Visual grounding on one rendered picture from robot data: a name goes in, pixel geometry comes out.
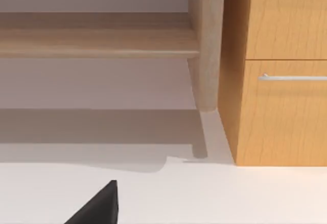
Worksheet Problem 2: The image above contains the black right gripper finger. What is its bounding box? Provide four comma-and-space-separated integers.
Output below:
63, 180, 120, 224

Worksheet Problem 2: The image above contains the orange wooden cupboard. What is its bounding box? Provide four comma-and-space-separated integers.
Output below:
217, 0, 327, 167

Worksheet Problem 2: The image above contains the wooden drawer front with handle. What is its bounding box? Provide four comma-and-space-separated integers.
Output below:
236, 59, 327, 167

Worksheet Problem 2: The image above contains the long metal handle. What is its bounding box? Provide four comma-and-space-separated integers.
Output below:
258, 73, 327, 82

